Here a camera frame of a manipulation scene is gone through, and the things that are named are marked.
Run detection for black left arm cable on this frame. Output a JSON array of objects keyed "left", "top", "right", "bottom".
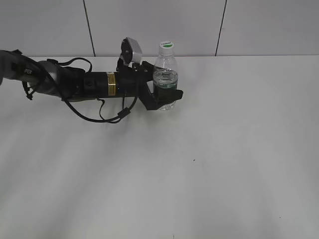
[{"left": 21, "top": 57, "right": 138, "bottom": 123}]

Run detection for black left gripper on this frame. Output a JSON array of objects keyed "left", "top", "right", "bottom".
[{"left": 117, "top": 61, "right": 183, "bottom": 110}]

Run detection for white green bottle cap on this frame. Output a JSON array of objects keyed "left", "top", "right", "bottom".
[{"left": 159, "top": 41, "right": 174, "bottom": 56}]

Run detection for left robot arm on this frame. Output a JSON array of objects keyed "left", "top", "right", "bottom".
[{"left": 0, "top": 50, "right": 183, "bottom": 110}]

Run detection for clear cestbon water bottle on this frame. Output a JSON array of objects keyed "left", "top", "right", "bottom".
[{"left": 152, "top": 41, "right": 179, "bottom": 112}]

